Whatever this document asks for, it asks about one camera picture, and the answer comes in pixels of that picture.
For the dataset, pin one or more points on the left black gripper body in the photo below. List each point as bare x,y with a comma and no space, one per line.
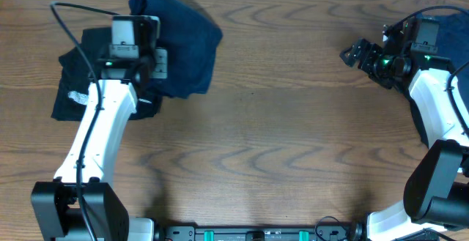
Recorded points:
160,62

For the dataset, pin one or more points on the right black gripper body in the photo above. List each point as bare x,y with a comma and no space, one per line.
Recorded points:
367,58

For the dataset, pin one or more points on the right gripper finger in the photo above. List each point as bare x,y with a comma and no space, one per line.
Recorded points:
360,48
350,56

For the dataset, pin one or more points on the navy blue shorts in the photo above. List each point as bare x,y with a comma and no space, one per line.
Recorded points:
191,41

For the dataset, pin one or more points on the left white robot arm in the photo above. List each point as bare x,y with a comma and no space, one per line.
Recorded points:
80,203

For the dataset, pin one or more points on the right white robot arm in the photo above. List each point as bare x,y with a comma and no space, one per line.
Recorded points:
433,202

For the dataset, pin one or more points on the navy clothes pile right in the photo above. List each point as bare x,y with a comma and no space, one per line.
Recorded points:
454,43

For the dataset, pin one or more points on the folded black shorts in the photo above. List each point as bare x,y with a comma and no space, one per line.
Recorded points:
72,95

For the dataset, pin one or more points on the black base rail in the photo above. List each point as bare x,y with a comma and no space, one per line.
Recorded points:
327,232

